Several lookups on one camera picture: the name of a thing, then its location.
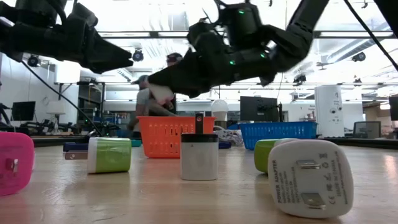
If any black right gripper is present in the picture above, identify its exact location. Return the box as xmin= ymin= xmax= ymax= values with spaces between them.
xmin=148 ymin=20 xmax=280 ymax=99

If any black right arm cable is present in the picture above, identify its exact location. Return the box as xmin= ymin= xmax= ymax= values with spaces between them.
xmin=343 ymin=0 xmax=398 ymax=72

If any brass lamp with white bulb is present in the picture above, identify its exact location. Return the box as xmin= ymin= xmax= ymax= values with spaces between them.
xmin=210 ymin=99 xmax=230 ymax=130

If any pink and white wall charger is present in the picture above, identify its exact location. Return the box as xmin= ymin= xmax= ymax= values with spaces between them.
xmin=267 ymin=139 xmax=354 ymax=219

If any person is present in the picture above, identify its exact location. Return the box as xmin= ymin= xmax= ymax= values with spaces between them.
xmin=127 ymin=74 xmax=178 ymax=131
xmin=165 ymin=52 xmax=184 ymax=68

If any thin black cable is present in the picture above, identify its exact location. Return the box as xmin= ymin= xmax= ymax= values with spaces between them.
xmin=20 ymin=60 xmax=103 ymax=136

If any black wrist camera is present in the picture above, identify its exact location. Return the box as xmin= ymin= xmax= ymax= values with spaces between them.
xmin=67 ymin=2 xmax=100 ymax=32
xmin=214 ymin=1 xmax=264 ymax=47

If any dark storage shelving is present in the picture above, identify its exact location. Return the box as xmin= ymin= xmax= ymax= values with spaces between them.
xmin=77 ymin=81 xmax=106 ymax=131

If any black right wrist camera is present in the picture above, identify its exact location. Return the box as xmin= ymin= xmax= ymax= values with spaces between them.
xmin=214 ymin=1 xmax=264 ymax=47

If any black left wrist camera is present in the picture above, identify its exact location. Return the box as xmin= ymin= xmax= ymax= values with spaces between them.
xmin=67 ymin=2 xmax=100 ymax=32

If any green and white wall charger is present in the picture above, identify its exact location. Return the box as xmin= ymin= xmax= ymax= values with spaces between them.
xmin=254 ymin=138 xmax=301 ymax=174
xmin=64 ymin=137 xmax=132 ymax=174

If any blue plastic basket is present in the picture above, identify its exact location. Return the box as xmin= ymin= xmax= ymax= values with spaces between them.
xmin=239 ymin=121 xmax=318 ymax=151

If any magenta cube wall charger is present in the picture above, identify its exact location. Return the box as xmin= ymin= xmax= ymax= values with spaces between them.
xmin=0 ymin=131 xmax=35 ymax=197

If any black overhead frame beam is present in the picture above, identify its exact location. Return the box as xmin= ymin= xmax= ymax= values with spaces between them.
xmin=99 ymin=30 xmax=396 ymax=39

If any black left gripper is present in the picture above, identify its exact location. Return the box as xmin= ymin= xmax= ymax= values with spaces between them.
xmin=46 ymin=21 xmax=134 ymax=75

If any orange plastic basket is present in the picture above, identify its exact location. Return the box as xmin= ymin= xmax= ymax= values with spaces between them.
xmin=136 ymin=115 xmax=218 ymax=159

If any white charger with black end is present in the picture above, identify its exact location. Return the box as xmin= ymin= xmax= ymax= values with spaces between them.
xmin=180 ymin=113 xmax=219 ymax=181

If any black computer monitor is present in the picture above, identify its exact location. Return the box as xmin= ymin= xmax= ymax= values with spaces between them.
xmin=388 ymin=95 xmax=398 ymax=121
xmin=11 ymin=101 xmax=37 ymax=122
xmin=239 ymin=95 xmax=280 ymax=123

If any white shade lamp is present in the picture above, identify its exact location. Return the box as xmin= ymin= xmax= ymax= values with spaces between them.
xmin=46 ymin=100 xmax=67 ymax=131

